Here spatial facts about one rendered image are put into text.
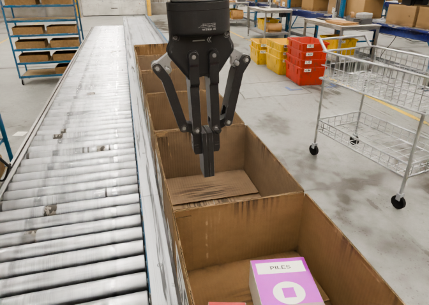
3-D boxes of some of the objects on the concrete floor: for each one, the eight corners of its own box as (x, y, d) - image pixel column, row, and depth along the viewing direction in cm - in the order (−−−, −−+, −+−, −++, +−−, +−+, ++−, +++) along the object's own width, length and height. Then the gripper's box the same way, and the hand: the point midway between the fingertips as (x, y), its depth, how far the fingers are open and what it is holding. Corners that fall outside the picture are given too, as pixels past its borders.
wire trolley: (451, 193, 258) (501, 56, 213) (399, 212, 236) (443, 64, 191) (346, 139, 345) (366, 34, 300) (302, 149, 323) (316, 37, 278)
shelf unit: (20, 85, 518) (-18, -64, 432) (27, 78, 561) (-6, -60, 475) (87, 81, 540) (64, -62, 455) (89, 74, 583) (68, -59, 497)
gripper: (143, 2, 35) (166, 193, 46) (261, -4, 38) (257, 177, 48) (139, -1, 42) (160, 167, 52) (239, -6, 45) (240, 154, 55)
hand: (205, 151), depth 49 cm, fingers closed
